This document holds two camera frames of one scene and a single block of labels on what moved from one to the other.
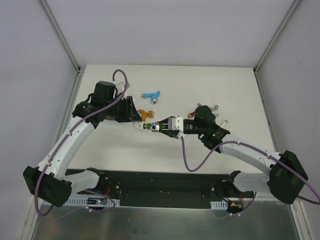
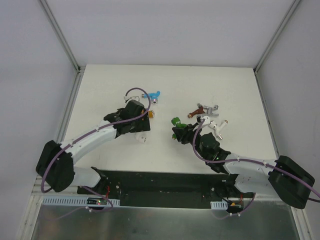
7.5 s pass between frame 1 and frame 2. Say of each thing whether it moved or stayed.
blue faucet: stayed
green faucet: moved
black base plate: stayed
